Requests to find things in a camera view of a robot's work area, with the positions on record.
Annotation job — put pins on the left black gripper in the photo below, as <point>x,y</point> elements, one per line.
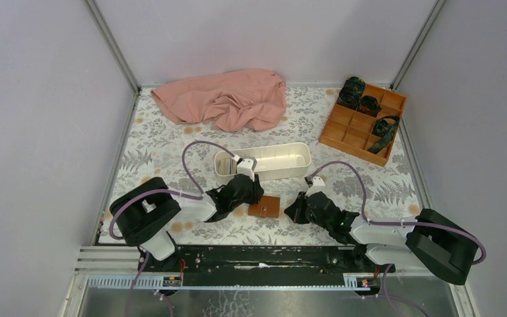
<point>248,191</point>

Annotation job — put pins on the white oblong plastic tray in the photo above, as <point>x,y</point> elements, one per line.
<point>274,162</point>

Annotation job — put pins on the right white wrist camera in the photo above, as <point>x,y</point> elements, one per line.
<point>315,184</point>

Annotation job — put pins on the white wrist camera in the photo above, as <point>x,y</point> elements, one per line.
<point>246,166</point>
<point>315,184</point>

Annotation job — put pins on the floral patterned table mat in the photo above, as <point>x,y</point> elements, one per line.
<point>183,156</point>

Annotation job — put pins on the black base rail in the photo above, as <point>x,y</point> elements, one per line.
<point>265,266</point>

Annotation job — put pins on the pink crumpled cloth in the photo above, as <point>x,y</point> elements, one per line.
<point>252,98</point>

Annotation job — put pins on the stack of cards in tray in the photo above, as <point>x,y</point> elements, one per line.
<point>227,166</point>

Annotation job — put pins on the small rolled dark tie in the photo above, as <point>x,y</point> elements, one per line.
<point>369,105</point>

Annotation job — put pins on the unrolled dark patterned tie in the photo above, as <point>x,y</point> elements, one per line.
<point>385,128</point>

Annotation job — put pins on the brown leather card holder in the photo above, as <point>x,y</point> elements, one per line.
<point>267,207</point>

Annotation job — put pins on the wooden compartment organizer box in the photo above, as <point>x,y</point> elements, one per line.
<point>351,131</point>

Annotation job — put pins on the large rolled dark tie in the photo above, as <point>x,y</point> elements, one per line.
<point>351,93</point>

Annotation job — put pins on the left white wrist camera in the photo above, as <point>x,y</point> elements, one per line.
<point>246,166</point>

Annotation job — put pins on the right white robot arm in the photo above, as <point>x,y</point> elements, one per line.
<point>429,240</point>

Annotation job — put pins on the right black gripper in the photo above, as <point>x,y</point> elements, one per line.
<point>303,208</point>

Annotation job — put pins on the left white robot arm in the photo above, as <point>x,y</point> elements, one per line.
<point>142,215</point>

